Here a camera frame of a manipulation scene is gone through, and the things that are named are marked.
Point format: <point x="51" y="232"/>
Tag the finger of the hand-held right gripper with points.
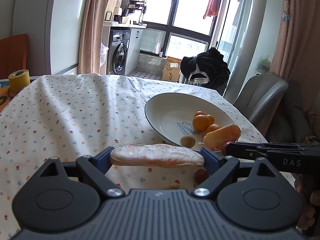
<point x="246" y="152"/>
<point x="280" y="145"/>

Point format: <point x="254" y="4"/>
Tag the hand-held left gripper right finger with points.
<point x="211" y="161"/>

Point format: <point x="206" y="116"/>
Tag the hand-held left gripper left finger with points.
<point x="105" y="160"/>

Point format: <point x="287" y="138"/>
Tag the orange papaya-shaped fruit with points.
<point x="221" y="137"/>

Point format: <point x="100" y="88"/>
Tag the brown kiwi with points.
<point x="188" y="140"/>
<point x="173" y="187"/>

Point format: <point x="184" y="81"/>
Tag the small kumquat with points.
<point x="199" y="113"/>
<point x="211" y="119"/>

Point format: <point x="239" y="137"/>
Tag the white plate with dark rim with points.
<point x="165" y="115"/>

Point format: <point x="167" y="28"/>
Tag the person's right hand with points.
<point x="307" y="215"/>

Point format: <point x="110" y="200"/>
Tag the red lychee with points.
<point x="202" y="176"/>

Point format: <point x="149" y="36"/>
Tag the white floral tablecloth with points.
<point x="75" y="117"/>

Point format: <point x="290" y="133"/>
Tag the grey upholstered chair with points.
<point x="260" y="95"/>

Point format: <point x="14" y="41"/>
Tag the black clothes pile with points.
<point x="212" y="65"/>

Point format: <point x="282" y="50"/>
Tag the printed cardboard box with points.
<point x="172" y="68"/>

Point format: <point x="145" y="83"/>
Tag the clear plastic bag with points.
<point x="103" y="55"/>

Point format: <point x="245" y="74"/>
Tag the silver washing machine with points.
<point x="118" y="52"/>

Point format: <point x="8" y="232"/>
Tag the white base cabinet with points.
<point x="133" y="50"/>

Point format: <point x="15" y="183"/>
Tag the yellow tape roll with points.
<point x="19" y="80"/>

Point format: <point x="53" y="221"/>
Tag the small dark bottle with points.
<point x="161" y="53"/>

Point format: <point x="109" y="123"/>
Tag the beige curtain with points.
<point x="292" y="25"/>

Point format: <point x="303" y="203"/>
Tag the pink curtain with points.
<point x="93" y="25"/>

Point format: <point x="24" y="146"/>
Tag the orange chair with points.
<point x="12" y="55"/>

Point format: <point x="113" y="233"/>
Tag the dark-framed window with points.
<point x="190" y="12"/>

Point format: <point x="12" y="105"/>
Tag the black dish rack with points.
<point x="136" y="11"/>

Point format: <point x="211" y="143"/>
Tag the wooden cutting board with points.
<point x="111" y="3"/>

